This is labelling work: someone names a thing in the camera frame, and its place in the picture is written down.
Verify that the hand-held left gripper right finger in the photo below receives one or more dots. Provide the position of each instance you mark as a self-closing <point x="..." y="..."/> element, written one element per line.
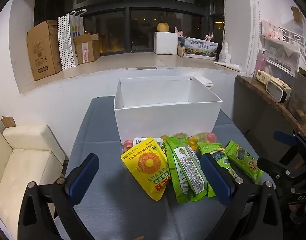
<point x="216" y="180"/>

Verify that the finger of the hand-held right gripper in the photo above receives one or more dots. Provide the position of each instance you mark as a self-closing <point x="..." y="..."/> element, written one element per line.
<point x="273" y="166"/>
<point x="283" y="136"/>

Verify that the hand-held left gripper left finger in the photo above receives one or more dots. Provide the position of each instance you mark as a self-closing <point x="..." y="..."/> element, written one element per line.
<point x="84" y="177"/>

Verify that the green snack packet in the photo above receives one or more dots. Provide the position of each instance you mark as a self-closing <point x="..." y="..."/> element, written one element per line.
<point x="186" y="170"/>
<point x="210" y="148"/>
<point x="180" y="196"/>
<point x="243" y="160"/>

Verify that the pile of small jelly cups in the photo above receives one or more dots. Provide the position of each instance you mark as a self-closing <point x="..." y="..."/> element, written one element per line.
<point x="193" y="140"/>

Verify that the yellow snack packet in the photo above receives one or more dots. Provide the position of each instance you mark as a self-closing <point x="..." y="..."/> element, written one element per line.
<point x="148" y="167"/>

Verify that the white cardboard box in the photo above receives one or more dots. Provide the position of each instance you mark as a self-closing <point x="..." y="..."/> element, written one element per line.
<point x="165" y="120"/>

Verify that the dark wood-top side table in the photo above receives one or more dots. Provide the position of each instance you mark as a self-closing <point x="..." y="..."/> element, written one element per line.
<point x="258" y="105"/>

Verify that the clear plastic container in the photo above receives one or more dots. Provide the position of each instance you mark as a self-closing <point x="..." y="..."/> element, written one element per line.
<point x="301" y="97"/>

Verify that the white and black device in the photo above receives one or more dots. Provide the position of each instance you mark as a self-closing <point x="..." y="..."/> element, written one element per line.
<point x="278" y="91"/>

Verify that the small cream box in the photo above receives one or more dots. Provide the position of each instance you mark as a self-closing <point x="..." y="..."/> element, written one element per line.
<point x="263" y="77"/>

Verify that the cream sofa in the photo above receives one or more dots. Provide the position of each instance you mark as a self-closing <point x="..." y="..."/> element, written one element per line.
<point x="22" y="160"/>

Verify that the clear plastic drawer unit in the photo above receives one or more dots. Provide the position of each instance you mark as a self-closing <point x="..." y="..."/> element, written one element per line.
<point x="285" y="52"/>

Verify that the brown cardboard scrap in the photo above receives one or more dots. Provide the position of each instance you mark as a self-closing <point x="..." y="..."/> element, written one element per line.
<point x="9" y="122"/>

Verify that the white plastic bottle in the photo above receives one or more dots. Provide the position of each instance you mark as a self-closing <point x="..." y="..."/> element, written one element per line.
<point x="225" y="55"/>

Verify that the landscape print carton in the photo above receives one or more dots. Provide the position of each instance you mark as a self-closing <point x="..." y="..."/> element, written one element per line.
<point x="200" y="48"/>

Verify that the small open cardboard box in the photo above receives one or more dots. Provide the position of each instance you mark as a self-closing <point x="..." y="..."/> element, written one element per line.
<point x="86" y="48"/>

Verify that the large brown cardboard box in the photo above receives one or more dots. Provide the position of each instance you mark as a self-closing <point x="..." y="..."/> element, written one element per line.
<point x="41" y="52"/>

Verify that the polka dot paper bag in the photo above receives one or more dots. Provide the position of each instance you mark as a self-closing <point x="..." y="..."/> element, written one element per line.
<point x="66" y="45"/>

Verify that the white foam box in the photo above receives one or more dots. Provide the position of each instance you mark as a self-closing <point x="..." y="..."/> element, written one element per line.
<point x="166" y="43"/>

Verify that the white bag coloured squares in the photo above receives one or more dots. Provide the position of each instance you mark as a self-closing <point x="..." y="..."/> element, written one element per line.
<point x="76" y="27"/>

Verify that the yellow pomelo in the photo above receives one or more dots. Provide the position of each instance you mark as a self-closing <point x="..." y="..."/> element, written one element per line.
<point x="163" y="27"/>

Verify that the black window frame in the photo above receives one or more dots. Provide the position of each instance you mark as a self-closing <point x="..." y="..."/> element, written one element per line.
<point x="129" y="10"/>

